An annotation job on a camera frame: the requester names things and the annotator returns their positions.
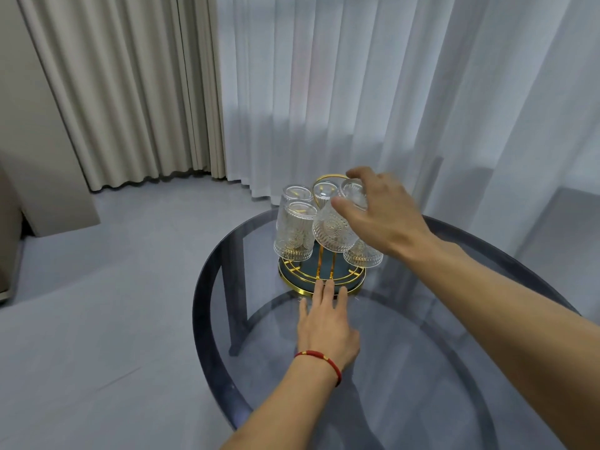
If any person's right hand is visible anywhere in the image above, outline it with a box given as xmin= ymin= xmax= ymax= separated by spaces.
xmin=331 ymin=166 xmax=452 ymax=266

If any person's left hand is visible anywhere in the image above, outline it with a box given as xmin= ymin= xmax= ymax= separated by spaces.
xmin=296 ymin=277 xmax=362 ymax=372

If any clear ribbed drinking glass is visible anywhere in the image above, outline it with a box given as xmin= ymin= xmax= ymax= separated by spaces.
xmin=339 ymin=177 xmax=371 ymax=211
xmin=311 ymin=196 xmax=359 ymax=254
xmin=342 ymin=238 xmax=384 ymax=269
xmin=312 ymin=180 xmax=341 ymax=207
xmin=276 ymin=184 xmax=315 ymax=230
xmin=273 ymin=201 xmax=319 ymax=263

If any gold wire cup rack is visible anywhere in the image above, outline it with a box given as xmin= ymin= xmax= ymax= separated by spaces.
xmin=277 ymin=174 xmax=368 ymax=298

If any person's left forearm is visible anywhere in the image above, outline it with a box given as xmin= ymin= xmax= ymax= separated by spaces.
xmin=220 ymin=358 xmax=341 ymax=450

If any person's right forearm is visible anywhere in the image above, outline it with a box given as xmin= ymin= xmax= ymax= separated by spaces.
xmin=407 ymin=236 xmax=600 ymax=450

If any white sheer curtain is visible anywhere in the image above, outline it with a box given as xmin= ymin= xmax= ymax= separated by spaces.
xmin=215 ymin=0 xmax=600 ymax=324

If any beige pleated curtain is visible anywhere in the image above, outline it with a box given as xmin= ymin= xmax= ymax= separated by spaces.
xmin=16 ymin=0 xmax=227 ymax=192

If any beige sofa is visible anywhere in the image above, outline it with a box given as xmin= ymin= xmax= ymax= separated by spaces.
xmin=0 ymin=163 xmax=24 ymax=303

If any red string bracelet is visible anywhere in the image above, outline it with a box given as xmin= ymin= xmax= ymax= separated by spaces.
xmin=294 ymin=350 xmax=343 ymax=388

